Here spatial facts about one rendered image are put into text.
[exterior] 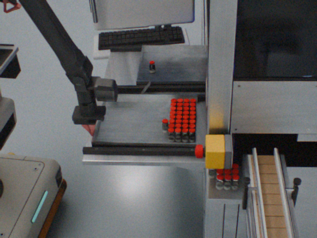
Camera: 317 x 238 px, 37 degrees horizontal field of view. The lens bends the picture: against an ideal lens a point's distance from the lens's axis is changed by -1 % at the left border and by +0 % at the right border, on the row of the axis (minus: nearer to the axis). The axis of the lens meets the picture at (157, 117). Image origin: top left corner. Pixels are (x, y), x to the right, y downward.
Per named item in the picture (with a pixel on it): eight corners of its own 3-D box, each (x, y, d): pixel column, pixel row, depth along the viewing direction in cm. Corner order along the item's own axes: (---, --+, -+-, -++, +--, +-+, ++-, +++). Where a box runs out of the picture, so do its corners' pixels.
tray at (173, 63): (223, 51, 198) (224, 44, 196) (226, 89, 178) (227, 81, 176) (142, 52, 201) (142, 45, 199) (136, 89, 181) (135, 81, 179)
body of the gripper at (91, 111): (103, 123, 151) (100, 104, 147) (72, 122, 152) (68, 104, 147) (106, 110, 156) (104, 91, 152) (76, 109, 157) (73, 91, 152)
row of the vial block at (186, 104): (189, 108, 170) (189, 98, 167) (188, 142, 156) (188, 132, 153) (183, 108, 170) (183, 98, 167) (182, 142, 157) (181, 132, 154)
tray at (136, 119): (197, 102, 173) (197, 94, 171) (196, 151, 153) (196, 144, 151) (105, 101, 176) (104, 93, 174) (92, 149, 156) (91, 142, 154)
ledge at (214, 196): (251, 172, 148) (251, 167, 146) (255, 204, 138) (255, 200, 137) (206, 171, 149) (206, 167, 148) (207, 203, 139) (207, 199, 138)
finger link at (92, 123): (98, 142, 157) (94, 120, 151) (77, 141, 157) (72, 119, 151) (101, 128, 162) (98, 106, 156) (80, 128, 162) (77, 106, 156)
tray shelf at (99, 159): (223, 49, 203) (223, 45, 202) (231, 166, 150) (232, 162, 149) (112, 50, 207) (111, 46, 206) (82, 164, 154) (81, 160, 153)
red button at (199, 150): (207, 151, 139) (208, 141, 137) (208, 161, 136) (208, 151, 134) (194, 151, 140) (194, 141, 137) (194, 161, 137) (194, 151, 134)
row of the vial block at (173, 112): (177, 108, 170) (177, 98, 168) (174, 142, 157) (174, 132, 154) (171, 108, 171) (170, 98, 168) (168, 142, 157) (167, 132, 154)
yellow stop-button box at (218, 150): (229, 151, 141) (230, 134, 136) (230, 169, 135) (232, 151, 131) (203, 151, 142) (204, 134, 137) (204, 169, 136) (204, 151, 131)
